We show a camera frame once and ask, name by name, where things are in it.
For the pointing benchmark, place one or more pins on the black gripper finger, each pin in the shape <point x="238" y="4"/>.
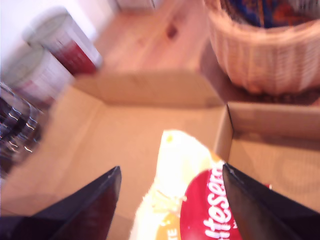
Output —
<point x="262" y="215"/>
<point x="95" y="207"/>

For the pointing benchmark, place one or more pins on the white Maltesers mini bunnies bag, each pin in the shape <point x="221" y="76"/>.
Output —
<point x="180" y="170"/>

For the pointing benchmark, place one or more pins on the blue Terry's chocolate egg bag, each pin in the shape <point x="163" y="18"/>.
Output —
<point x="270" y="12"/>

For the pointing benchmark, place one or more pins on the brown cardboard box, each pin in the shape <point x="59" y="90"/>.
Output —
<point x="100" y="137"/>

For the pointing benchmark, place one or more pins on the red label tin can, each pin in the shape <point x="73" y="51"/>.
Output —
<point x="67" y="47"/>

